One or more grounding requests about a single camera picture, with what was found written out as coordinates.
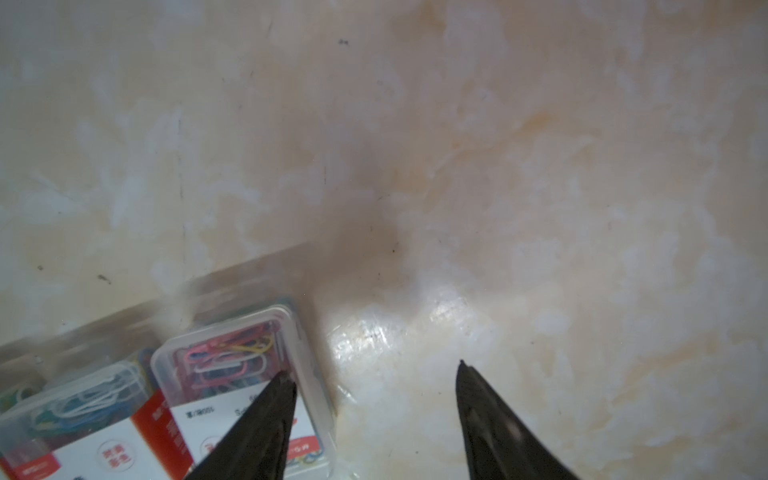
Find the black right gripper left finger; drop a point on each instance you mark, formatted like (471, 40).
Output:
(256, 447)

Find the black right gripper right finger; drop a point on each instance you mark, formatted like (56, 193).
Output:
(498, 445)

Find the paper clip box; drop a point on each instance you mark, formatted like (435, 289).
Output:
(210, 376)
(112, 423)

